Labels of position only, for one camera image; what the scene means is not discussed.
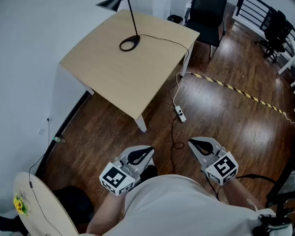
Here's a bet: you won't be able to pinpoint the yellow flower bunch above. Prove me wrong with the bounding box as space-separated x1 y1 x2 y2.
13 193 30 216

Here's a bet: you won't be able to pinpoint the white cabinet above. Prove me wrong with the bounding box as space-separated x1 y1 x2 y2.
171 0 195 19

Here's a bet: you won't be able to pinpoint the person's left forearm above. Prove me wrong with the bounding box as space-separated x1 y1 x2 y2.
86 192 128 235

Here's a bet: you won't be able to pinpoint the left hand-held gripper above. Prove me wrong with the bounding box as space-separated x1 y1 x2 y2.
99 145 155 196

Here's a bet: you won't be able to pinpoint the person's black trousers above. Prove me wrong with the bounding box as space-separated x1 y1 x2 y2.
137 165 159 182

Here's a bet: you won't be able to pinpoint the black desk lamp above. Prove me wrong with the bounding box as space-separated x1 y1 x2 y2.
95 0 141 52

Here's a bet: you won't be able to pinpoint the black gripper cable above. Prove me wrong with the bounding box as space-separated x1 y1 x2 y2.
206 174 278 201

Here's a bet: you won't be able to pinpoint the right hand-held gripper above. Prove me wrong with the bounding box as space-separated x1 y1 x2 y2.
188 136 239 186

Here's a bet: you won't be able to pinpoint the black metal railing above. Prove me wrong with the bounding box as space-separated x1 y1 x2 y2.
235 0 295 49

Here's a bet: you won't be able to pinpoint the black mesh visitor chair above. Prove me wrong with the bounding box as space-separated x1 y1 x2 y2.
185 0 228 60

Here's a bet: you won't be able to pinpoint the yellow black striped floor tape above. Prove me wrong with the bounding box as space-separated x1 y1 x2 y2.
191 72 286 115

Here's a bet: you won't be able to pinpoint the black chair base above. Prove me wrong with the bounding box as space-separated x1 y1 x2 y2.
0 214 28 236

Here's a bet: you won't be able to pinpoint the white power strip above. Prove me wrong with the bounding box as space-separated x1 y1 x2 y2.
174 105 187 123

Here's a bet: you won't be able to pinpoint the black white harness device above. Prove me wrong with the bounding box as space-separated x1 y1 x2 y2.
252 213 294 236

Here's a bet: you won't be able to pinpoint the light wooden square table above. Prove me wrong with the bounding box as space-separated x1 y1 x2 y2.
59 8 200 133

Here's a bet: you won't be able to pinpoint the person's right forearm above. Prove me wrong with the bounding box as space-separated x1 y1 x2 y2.
222 177 264 210

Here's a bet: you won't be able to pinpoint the black lamp cable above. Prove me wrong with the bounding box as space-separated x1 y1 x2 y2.
139 34 190 115

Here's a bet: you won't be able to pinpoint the black swivel office chair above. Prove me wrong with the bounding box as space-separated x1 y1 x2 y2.
254 6 295 63

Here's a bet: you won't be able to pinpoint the person's beige shirt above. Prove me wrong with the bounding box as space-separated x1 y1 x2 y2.
105 174 293 236

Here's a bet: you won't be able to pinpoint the black floor cable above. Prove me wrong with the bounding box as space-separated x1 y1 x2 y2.
170 114 185 175

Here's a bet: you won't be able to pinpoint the thin black wall cable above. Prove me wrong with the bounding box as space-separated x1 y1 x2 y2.
28 118 64 236

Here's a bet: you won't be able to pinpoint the white power strip cable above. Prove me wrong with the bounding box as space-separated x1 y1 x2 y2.
173 71 192 108

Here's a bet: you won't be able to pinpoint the black waste bin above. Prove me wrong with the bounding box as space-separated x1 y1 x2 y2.
167 14 184 25

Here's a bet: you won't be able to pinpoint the thin white floor cable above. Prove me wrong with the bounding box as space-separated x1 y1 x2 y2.
284 112 295 127

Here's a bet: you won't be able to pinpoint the black equipment stand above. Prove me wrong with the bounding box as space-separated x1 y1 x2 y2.
265 131 295 209

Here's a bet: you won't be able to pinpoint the black stool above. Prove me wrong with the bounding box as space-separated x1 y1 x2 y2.
51 185 95 225

